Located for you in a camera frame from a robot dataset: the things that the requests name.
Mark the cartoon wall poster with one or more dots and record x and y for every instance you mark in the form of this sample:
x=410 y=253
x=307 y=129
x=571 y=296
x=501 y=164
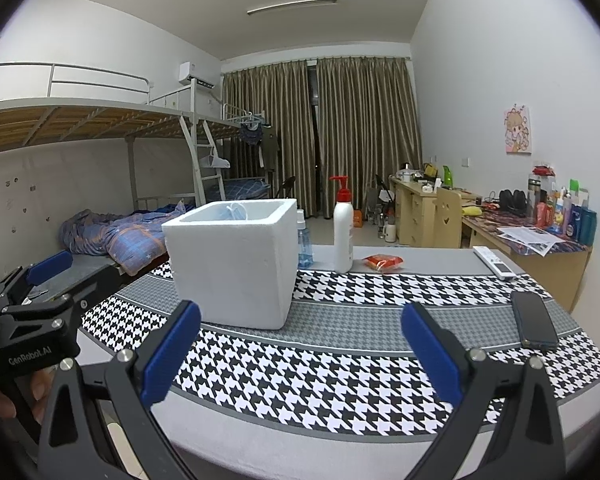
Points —
x=519 y=129

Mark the small clear spray bottle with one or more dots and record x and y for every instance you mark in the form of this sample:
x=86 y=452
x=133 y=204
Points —
x=305 y=247

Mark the white bunk bed ladder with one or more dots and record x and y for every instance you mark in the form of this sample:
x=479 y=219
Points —
x=207 y=170

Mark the white mug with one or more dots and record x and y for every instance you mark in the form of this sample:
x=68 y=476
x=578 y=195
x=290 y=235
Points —
x=390 y=232

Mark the white clothes hanger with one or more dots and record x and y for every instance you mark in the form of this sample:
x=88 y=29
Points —
x=215 y=160

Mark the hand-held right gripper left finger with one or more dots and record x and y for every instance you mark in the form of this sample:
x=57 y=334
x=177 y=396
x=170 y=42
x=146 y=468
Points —
x=170 y=355

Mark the yellow cloth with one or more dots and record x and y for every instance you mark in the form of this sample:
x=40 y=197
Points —
x=472 y=211

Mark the black folding chair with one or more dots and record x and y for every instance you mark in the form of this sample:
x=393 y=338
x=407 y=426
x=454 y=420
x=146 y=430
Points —
x=285 y=190

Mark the wooden chair with smiley cutout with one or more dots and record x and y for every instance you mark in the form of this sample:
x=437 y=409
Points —
x=449 y=220

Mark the white remote control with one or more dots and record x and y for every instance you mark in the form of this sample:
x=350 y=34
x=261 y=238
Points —
x=495 y=262

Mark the white air conditioner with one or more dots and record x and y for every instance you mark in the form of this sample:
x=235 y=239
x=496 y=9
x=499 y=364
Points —
x=196 y=76

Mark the blue face mask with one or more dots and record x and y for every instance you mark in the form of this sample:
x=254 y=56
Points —
x=235 y=211

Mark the white pump bottle red cap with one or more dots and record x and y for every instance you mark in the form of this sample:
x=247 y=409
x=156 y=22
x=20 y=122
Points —
x=343 y=240

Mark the row of toiletry bottles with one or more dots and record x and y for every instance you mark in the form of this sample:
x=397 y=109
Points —
x=562 y=210

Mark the blue plaid quilt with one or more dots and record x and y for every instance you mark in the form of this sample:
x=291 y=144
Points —
x=125 y=240

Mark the wooden desk with drawers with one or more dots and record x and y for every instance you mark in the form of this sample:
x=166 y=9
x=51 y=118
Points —
x=412 y=215

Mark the houndstooth grey tablecloth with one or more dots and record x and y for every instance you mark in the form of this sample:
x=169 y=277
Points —
x=330 y=370

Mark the black smartphone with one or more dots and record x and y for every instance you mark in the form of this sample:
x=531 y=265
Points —
x=534 y=321

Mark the hanging dark clothes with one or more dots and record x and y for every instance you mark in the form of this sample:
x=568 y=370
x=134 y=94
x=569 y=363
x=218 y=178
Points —
x=257 y=145

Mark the green bottle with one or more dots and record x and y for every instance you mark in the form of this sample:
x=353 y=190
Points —
x=446 y=177

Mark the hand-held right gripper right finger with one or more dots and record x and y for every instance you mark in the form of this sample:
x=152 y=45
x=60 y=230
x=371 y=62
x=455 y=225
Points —
x=432 y=355

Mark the brown curtain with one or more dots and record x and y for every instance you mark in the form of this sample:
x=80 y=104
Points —
x=370 y=130
x=270 y=130

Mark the orange box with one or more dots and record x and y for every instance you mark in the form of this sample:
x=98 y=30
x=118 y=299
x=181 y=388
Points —
x=358 y=218

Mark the ceiling tube light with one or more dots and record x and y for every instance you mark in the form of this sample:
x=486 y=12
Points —
x=292 y=5

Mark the person's left hand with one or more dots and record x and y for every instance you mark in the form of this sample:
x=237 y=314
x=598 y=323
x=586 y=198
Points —
x=42 y=390

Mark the white foam box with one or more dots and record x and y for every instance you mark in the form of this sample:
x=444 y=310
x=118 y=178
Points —
x=230 y=270

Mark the printed paper sheets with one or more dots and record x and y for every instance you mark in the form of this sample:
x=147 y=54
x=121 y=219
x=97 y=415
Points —
x=532 y=240

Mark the wooden desk with patterned cover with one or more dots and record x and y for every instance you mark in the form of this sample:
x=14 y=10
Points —
x=545 y=270

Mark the red snack packet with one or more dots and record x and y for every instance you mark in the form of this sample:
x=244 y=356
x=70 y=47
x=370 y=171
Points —
x=383 y=262

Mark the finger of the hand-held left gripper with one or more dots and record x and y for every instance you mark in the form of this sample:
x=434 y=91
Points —
x=97 y=282
x=50 y=266

